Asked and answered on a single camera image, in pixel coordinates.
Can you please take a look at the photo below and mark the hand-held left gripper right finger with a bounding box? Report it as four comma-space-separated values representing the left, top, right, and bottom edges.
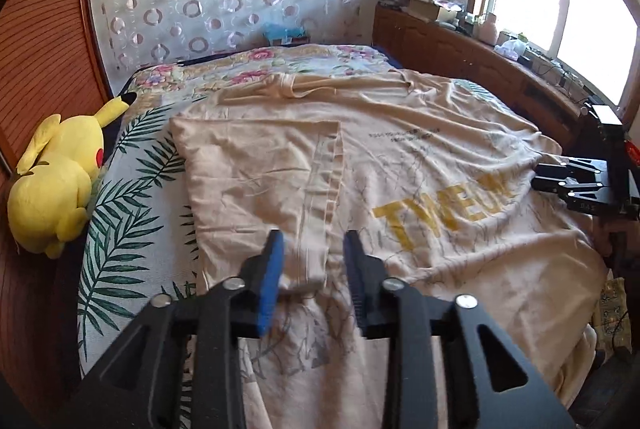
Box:
344, 230, 576, 429

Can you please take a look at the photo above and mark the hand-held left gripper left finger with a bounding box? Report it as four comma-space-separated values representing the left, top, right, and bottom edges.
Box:
65, 229, 286, 429

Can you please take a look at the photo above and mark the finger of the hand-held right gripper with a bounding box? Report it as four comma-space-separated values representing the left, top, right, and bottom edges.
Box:
531, 178, 608, 213
534, 158, 608, 184

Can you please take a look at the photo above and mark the beige printed t-shirt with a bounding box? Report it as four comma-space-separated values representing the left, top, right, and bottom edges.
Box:
170, 72, 608, 429

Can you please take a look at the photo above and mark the crumpled white tissue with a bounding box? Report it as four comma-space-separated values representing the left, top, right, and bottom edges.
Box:
495, 34, 528, 59

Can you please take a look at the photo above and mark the yellow patterned cloth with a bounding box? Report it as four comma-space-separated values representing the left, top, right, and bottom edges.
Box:
597, 279, 632, 350

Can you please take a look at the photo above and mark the pale pink jar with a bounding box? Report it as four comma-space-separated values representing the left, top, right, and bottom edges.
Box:
477, 14, 501, 42

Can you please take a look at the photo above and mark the wooden panelled cabinet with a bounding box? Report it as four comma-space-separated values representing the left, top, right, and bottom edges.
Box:
372, 2, 601, 155

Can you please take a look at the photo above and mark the bed with leaf-pattern sheet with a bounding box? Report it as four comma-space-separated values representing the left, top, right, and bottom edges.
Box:
77, 44, 506, 429

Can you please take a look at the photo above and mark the yellow plush toy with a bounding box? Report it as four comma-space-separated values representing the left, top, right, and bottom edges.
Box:
9, 92, 137, 260

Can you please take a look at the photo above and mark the blue box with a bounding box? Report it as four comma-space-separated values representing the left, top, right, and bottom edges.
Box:
262, 23, 308, 45

